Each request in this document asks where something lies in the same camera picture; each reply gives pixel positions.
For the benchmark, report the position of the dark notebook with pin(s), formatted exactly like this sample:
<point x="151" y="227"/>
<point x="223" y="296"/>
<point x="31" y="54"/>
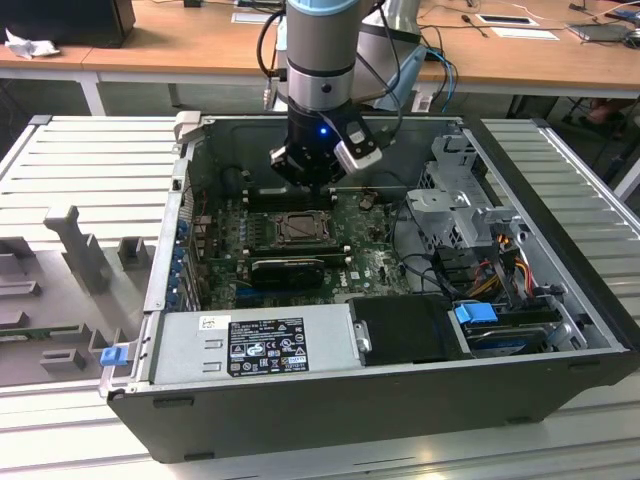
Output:
<point x="600" y="32"/>

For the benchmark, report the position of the black graphics card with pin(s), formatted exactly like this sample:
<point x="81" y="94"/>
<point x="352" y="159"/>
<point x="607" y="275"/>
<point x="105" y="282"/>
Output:
<point x="287" y="274"/>

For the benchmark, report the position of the black office chair base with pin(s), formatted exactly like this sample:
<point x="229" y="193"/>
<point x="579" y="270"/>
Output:
<point x="575" y="117"/>

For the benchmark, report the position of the blue expansion slot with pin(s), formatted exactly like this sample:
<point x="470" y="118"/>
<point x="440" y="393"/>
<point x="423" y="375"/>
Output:
<point x="242" y="291"/>

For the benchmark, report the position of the grey parts rack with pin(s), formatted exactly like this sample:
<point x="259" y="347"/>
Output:
<point x="65" y="300"/>

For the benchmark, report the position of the CPU with silver heat spreader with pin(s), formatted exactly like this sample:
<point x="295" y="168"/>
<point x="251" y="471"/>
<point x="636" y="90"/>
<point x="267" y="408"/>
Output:
<point x="302" y="227"/>

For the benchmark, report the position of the green motherboard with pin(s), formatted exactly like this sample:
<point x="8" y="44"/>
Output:
<point x="360" y="280"/>

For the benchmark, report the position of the black box on desk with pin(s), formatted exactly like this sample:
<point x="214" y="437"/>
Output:
<point x="65" y="20"/>

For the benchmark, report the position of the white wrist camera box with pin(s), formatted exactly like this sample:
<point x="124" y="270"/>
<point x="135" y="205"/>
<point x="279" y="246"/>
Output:
<point x="357" y="157"/>

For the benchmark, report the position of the crumpled white paper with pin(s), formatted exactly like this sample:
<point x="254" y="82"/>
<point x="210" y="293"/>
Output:
<point x="30" y="47"/>

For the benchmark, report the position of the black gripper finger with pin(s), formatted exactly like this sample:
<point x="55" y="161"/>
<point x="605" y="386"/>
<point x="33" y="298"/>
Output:
<point x="332" y="177"/>
<point x="282" y="160"/>

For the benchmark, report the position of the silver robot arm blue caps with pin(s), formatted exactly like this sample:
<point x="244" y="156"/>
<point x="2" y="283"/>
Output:
<point x="320" y="45"/>

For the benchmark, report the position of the wooden desk with white frame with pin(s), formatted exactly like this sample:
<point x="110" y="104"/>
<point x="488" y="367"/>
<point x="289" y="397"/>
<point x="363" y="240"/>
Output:
<point x="70" y="57"/>

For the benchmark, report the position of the hard disk in blue carrier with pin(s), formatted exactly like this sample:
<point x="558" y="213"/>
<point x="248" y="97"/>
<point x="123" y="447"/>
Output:
<point x="475" y="315"/>

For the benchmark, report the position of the silver metal drive cage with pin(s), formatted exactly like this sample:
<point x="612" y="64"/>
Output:
<point x="440" y="205"/>

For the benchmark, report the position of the blue case latch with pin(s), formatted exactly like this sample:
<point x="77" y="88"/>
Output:
<point x="112" y="357"/>

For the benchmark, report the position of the CPU socket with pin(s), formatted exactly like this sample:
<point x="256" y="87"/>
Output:
<point x="278" y="215"/>

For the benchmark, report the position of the white paper sheet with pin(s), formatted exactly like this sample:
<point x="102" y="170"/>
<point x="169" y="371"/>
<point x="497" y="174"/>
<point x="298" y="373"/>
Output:
<point x="525" y="34"/>

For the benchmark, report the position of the silver power supply with label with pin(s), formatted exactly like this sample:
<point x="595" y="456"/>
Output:
<point x="185" y="345"/>

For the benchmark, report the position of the RAM stick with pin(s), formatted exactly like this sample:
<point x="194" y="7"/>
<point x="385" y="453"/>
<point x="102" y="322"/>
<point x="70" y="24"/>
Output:
<point x="40" y="331"/>

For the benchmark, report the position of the white framed tablet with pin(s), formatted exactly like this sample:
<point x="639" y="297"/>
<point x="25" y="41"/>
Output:
<point x="250" y="18"/>
<point x="505" y="20"/>

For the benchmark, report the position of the black plastic shroud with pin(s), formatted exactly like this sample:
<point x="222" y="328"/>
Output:
<point x="405" y="330"/>

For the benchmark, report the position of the long wooden desk white frame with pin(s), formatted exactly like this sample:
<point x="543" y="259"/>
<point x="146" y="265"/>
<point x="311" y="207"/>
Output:
<point x="200" y="50"/>

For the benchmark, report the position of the round coin cell battery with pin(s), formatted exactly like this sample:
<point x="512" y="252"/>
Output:
<point x="365" y="202"/>

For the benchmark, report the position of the black open PC case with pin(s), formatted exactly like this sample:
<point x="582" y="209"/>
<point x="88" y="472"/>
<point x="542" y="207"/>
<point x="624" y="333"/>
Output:
<point x="350" y="420"/>

